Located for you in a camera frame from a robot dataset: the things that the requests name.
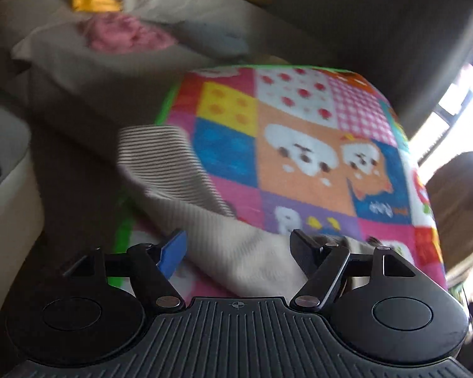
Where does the striped knit sweater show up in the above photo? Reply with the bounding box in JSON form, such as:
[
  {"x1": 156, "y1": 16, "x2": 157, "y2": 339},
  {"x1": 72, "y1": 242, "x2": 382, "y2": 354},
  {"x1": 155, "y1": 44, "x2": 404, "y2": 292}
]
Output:
[{"x1": 116, "y1": 124, "x2": 379, "y2": 299}]

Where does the colourful cartoon play mat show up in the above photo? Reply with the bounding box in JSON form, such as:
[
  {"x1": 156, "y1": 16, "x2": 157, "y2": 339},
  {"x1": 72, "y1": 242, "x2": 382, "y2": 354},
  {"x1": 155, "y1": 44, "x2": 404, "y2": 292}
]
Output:
[{"x1": 106, "y1": 65, "x2": 449, "y2": 299}]

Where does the brown blanket on chair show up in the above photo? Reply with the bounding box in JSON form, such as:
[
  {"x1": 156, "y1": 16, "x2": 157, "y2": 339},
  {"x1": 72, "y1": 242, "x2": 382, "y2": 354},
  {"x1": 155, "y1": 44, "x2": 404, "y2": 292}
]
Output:
[{"x1": 426, "y1": 151, "x2": 473, "y2": 288}]

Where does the pink cloth on sofa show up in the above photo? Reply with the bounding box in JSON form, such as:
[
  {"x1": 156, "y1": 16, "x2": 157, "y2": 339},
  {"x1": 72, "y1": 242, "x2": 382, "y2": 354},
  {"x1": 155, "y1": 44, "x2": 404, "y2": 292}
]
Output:
[{"x1": 78, "y1": 12, "x2": 178, "y2": 54}]

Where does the beige covered sofa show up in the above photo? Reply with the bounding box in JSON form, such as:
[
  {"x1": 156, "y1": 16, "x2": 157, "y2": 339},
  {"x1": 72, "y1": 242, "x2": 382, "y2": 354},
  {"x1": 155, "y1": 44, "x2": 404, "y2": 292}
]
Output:
[{"x1": 0, "y1": 0, "x2": 283, "y2": 140}]

